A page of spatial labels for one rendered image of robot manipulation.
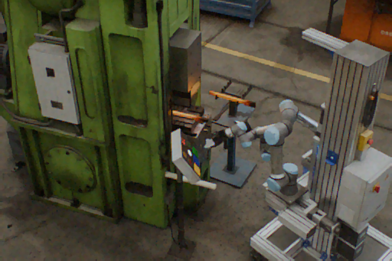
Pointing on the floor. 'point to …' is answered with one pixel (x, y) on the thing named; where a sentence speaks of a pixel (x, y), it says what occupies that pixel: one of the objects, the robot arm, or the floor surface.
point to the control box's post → (181, 206)
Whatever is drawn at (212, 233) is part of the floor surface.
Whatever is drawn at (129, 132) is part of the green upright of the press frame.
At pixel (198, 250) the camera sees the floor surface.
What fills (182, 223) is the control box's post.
